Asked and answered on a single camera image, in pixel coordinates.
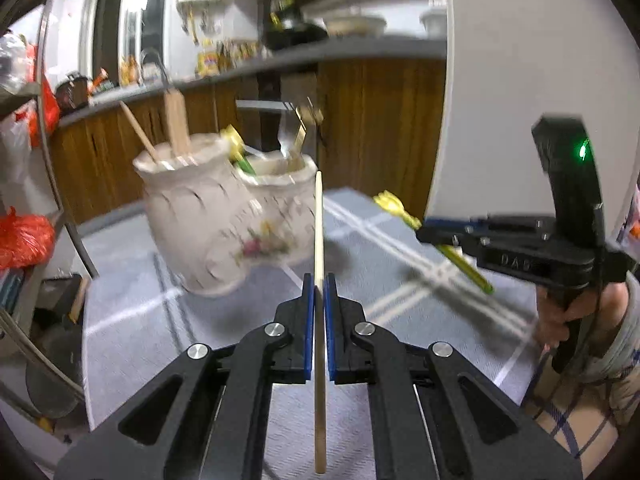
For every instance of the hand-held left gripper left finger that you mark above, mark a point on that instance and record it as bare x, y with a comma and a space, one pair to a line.
307, 320

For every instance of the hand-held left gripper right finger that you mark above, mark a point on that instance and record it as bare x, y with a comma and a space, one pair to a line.
331, 320

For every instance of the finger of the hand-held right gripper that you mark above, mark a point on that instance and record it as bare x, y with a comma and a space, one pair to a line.
445, 232

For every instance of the yellow green plastic fork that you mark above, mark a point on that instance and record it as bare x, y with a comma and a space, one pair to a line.
235, 142
400, 210

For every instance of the wooden chopstick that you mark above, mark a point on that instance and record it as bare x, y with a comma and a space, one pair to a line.
140, 132
320, 220

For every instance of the cream floral ceramic utensil vase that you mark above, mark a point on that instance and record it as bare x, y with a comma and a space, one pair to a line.
285, 210

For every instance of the gold metal fork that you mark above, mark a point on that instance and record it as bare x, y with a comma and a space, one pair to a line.
302, 127

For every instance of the silver metal spoon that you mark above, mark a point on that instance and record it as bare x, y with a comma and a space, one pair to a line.
286, 132

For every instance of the wooden spatula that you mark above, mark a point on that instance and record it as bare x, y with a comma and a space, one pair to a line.
177, 120

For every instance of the person's right hand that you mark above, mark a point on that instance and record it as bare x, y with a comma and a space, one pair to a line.
550, 322

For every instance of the wooden base cabinets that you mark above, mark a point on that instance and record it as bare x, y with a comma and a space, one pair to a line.
390, 125

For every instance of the grey striped floor mat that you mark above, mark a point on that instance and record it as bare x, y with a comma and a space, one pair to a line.
150, 320

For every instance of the person's plaid clothing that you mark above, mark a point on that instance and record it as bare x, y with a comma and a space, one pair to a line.
575, 420

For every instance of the white panel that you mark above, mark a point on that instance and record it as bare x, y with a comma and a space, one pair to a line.
525, 60

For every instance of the grey kitchen countertop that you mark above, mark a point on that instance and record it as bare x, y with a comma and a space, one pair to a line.
350, 47

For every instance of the steel built-in drawers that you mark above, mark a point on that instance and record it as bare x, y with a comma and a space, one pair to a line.
265, 105

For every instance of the white bowl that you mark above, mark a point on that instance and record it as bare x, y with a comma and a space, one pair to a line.
355, 25

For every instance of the black wok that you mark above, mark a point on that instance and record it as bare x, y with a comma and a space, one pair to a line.
295, 35

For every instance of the dark box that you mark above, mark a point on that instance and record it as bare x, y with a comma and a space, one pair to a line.
60, 295

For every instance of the spice rack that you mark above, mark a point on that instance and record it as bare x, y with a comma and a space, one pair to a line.
240, 54

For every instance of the crumpled red plastic bag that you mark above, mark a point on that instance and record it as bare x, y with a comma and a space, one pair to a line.
25, 240

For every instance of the chrome sink faucet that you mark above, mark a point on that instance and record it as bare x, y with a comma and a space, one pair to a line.
155, 60

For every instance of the yellow bottles by sink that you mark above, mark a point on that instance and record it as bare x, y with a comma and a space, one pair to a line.
130, 70

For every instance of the orange snack packet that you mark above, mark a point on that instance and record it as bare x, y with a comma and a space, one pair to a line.
99, 80

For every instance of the dark pressure cooker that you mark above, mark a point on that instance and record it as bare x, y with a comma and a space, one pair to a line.
72, 92

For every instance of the metal shelf rack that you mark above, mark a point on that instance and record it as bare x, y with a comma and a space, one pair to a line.
50, 110

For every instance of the white plastic bag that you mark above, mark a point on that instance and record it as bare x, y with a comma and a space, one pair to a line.
12, 150

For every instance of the hanging red plastic bag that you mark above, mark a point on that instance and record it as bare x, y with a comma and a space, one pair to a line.
42, 105

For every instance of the kitchen window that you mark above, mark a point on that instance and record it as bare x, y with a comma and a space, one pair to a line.
130, 15

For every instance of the clear plastic bag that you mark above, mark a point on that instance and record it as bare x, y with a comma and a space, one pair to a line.
12, 65

